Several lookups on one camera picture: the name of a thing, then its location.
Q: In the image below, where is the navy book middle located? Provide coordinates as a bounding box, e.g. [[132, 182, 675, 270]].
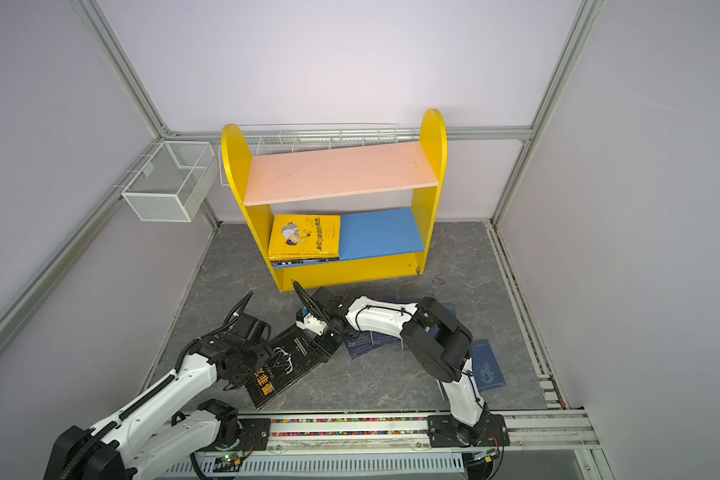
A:
[[358, 300, 418, 346]]

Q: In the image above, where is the white vented cable duct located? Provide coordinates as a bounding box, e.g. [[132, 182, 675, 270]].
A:
[[155, 452, 466, 479]]

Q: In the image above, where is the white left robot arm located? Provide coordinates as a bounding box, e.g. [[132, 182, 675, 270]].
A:
[[44, 313, 272, 479]]

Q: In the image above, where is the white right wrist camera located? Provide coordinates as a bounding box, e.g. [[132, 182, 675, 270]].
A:
[[295, 308, 327, 336]]

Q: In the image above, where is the navy book leftmost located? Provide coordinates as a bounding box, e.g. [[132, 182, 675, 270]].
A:
[[345, 332, 374, 360]]

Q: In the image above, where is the navy book large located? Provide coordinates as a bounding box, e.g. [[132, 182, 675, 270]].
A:
[[400, 303, 457, 351]]

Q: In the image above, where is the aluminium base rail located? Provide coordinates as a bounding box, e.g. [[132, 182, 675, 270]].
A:
[[95, 409, 601, 454]]

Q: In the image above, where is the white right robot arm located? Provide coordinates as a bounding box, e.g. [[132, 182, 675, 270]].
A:
[[293, 282, 489, 435]]

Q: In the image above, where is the white mesh basket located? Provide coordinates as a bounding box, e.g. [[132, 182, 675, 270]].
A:
[[121, 141, 218, 223]]

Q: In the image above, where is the yellow pink blue bookshelf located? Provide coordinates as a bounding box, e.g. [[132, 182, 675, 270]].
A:
[[220, 109, 448, 292]]

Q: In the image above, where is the black book yellow title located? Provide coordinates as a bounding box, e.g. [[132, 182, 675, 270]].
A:
[[245, 326, 321, 410]]

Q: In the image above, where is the white wire rack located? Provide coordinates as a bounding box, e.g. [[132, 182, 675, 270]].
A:
[[239, 123, 408, 156]]

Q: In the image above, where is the yellow cartoon book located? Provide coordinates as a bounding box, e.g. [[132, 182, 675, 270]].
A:
[[267, 214, 341, 261]]

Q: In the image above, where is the navy book front right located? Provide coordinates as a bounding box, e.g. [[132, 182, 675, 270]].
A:
[[471, 339, 506, 394]]

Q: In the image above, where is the purple old man book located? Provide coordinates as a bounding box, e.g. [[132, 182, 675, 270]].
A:
[[270, 257, 339, 269]]

